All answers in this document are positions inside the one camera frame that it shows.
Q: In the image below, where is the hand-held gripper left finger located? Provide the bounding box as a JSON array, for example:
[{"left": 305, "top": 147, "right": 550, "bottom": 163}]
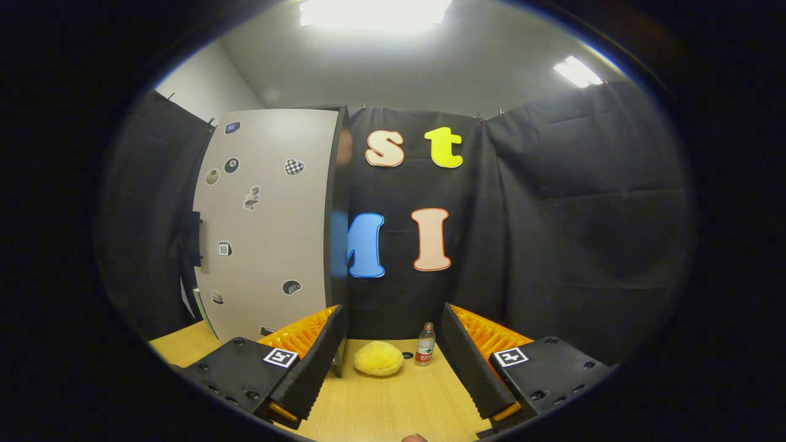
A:
[{"left": 183, "top": 305, "right": 346, "bottom": 430}]

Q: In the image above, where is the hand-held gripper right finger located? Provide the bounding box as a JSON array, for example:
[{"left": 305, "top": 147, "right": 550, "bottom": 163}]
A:
[{"left": 442, "top": 303, "right": 618, "bottom": 433}]

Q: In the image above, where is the dark grey shoe cabinet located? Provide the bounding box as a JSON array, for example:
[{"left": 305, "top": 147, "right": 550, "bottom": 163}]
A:
[{"left": 295, "top": 106, "right": 354, "bottom": 378}]

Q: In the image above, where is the clear bottle with red label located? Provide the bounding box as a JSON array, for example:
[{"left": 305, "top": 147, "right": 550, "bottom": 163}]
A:
[{"left": 415, "top": 322, "right": 437, "bottom": 366}]

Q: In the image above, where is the yellow plush toy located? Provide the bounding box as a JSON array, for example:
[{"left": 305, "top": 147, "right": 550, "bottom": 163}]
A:
[{"left": 353, "top": 341, "right": 405, "bottom": 376}]

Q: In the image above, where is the black backdrop cloth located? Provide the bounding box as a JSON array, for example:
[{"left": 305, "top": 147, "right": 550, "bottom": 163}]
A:
[{"left": 92, "top": 80, "right": 698, "bottom": 369}]

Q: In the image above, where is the narrow ceiling light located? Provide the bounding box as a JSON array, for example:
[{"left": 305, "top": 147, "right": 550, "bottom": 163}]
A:
[{"left": 553, "top": 55, "right": 604, "bottom": 88}]

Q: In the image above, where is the large ceiling light panel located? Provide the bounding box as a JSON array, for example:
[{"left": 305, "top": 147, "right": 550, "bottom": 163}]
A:
[{"left": 299, "top": 0, "right": 453, "bottom": 33}]

